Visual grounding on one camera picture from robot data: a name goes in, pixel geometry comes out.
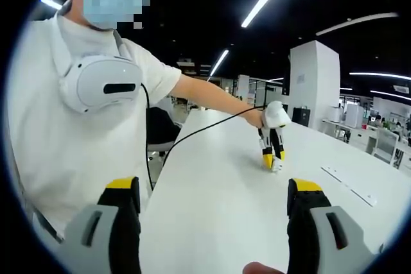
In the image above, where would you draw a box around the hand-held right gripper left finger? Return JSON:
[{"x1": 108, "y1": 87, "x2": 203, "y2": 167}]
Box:
[{"x1": 64, "y1": 176, "x2": 142, "y2": 274}]

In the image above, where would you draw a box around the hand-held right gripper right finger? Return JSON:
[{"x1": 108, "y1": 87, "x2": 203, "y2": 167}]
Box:
[{"x1": 286, "y1": 177, "x2": 376, "y2": 274}]

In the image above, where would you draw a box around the white charger adapter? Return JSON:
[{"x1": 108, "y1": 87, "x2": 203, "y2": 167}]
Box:
[{"x1": 268, "y1": 157, "x2": 284, "y2": 174}]

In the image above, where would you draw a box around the white desk cover plate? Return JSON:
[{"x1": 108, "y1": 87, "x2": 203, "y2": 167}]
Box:
[{"x1": 320, "y1": 166, "x2": 377, "y2": 207}]

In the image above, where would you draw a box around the white desk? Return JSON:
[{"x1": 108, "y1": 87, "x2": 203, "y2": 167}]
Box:
[{"x1": 137, "y1": 108, "x2": 411, "y2": 274}]

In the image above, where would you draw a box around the person's right hand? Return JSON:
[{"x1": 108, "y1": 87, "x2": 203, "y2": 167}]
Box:
[{"x1": 243, "y1": 261, "x2": 283, "y2": 274}]

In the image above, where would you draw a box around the black cabinet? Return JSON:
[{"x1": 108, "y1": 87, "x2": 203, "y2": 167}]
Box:
[{"x1": 292, "y1": 108, "x2": 311, "y2": 124}]

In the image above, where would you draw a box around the white square column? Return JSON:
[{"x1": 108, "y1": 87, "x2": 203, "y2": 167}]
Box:
[{"x1": 290, "y1": 40, "x2": 340, "y2": 129}]

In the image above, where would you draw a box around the short ceiling light strip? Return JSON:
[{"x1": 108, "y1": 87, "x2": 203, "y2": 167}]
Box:
[{"x1": 209, "y1": 49, "x2": 229, "y2": 78}]

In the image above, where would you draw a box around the white box appliance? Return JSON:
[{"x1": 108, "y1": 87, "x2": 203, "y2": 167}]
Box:
[{"x1": 345, "y1": 104, "x2": 366, "y2": 129}]

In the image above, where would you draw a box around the person's white shirt torso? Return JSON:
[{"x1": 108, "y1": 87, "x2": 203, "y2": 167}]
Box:
[{"x1": 6, "y1": 13, "x2": 182, "y2": 249}]

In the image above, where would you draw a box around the row of white office desks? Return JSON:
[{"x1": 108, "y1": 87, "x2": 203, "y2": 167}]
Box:
[{"x1": 322, "y1": 118, "x2": 411, "y2": 171}]

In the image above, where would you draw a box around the curved ceiling light strip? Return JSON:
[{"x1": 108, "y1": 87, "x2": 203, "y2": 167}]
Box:
[{"x1": 349, "y1": 71, "x2": 411, "y2": 81}]

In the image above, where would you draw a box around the grey pendant light bar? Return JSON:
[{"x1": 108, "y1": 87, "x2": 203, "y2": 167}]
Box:
[{"x1": 316, "y1": 12, "x2": 399, "y2": 37}]

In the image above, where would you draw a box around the white VR headset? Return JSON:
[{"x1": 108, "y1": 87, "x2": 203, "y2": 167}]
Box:
[{"x1": 48, "y1": 10, "x2": 144, "y2": 114}]

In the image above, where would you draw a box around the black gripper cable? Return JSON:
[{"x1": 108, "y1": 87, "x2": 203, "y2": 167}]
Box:
[{"x1": 161, "y1": 106, "x2": 266, "y2": 168}]

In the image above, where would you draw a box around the black chest device cable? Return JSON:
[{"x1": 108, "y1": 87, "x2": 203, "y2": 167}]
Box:
[{"x1": 140, "y1": 83, "x2": 155, "y2": 191}]

